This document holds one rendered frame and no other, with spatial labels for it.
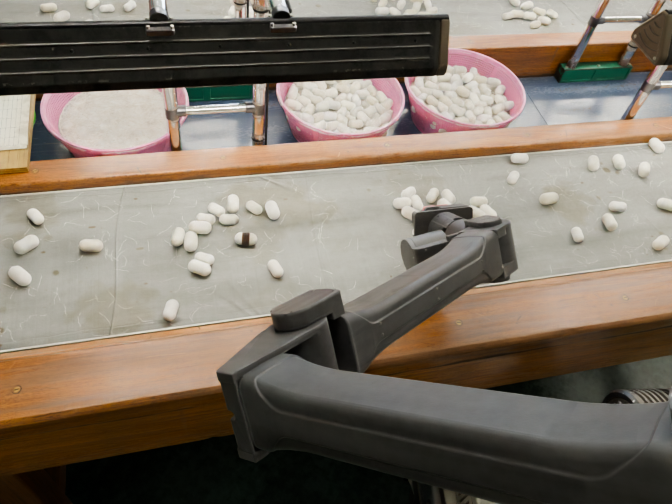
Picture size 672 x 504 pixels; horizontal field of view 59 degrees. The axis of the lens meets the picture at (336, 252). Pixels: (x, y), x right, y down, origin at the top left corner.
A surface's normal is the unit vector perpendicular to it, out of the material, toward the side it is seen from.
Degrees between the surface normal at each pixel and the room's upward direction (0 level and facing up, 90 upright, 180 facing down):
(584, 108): 0
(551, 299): 0
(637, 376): 0
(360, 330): 50
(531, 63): 90
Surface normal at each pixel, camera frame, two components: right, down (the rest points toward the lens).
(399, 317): 0.74, -0.04
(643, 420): -0.43, -0.90
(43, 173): 0.12, -0.60
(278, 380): -0.11, -0.93
